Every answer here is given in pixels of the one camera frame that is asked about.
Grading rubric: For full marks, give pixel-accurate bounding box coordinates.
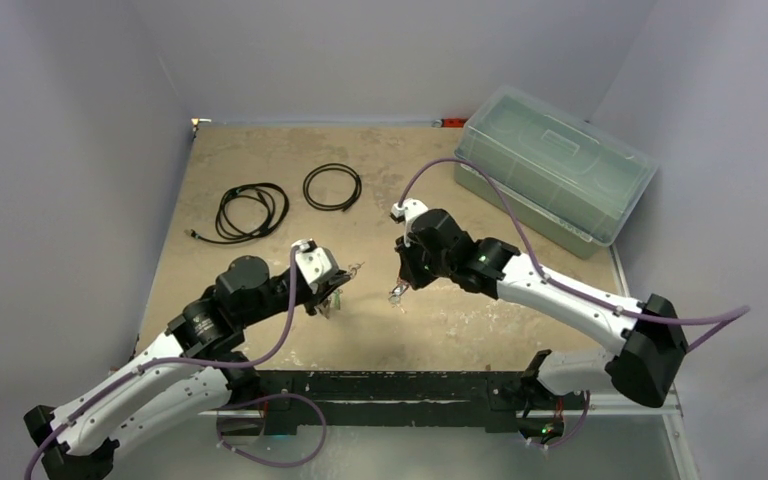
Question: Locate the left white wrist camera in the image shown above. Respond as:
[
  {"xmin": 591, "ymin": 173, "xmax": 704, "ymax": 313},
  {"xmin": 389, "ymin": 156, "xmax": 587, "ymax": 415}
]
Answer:
[{"xmin": 291, "ymin": 239, "xmax": 340, "ymax": 283}]

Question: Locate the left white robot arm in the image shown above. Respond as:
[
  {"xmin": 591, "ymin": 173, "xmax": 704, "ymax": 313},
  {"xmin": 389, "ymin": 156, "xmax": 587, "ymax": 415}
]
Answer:
[{"xmin": 23, "ymin": 242, "xmax": 354, "ymax": 479}]

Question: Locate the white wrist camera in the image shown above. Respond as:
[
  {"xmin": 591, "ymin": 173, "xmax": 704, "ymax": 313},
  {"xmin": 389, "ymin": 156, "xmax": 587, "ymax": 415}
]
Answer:
[
  {"xmin": 291, "ymin": 239, "xmax": 340, "ymax": 283},
  {"xmin": 390, "ymin": 198, "xmax": 428, "ymax": 230}
]

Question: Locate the small coiled black cable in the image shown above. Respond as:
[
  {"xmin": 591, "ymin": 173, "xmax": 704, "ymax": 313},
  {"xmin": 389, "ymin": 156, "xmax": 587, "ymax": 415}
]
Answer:
[{"xmin": 302, "ymin": 162, "xmax": 363, "ymax": 213}]

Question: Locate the large tangled black cable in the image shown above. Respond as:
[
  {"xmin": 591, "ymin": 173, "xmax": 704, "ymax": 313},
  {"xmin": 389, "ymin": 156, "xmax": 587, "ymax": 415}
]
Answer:
[{"xmin": 186, "ymin": 182, "xmax": 291, "ymax": 246}]

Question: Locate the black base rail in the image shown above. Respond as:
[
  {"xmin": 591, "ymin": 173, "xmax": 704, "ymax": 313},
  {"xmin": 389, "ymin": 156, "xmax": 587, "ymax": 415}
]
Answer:
[{"xmin": 256, "ymin": 370, "xmax": 559, "ymax": 435}]

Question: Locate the red orange clamp tool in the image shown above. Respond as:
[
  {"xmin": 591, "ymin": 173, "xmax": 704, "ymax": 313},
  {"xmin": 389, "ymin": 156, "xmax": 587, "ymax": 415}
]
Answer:
[{"xmin": 432, "ymin": 118, "xmax": 468, "ymax": 128}]

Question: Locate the clear lidded storage bin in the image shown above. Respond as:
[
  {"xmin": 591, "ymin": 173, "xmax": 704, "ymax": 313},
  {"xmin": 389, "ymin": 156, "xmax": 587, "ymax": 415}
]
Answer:
[{"xmin": 454, "ymin": 87, "xmax": 658, "ymax": 259}]

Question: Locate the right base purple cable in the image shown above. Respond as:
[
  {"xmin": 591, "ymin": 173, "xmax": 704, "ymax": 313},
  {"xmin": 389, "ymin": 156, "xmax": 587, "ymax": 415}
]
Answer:
[{"xmin": 524, "ymin": 390, "xmax": 592, "ymax": 452}]

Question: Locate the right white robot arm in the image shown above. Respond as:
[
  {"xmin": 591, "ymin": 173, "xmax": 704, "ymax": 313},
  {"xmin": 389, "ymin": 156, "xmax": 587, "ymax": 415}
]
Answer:
[{"xmin": 390, "ymin": 200, "xmax": 689, "ymax": 408}]

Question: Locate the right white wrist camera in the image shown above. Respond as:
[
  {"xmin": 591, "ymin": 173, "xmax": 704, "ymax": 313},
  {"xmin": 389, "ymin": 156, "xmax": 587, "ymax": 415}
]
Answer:
[{"xmin": 390, "ymin": 198, "xmax": 428, "ymax": 230}]

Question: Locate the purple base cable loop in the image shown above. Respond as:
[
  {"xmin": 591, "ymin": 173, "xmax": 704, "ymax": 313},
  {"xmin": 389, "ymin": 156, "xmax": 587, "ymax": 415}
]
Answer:
[{"xmin": 215, "ymin": 394, "xmax": 326, "ymax": 469}]

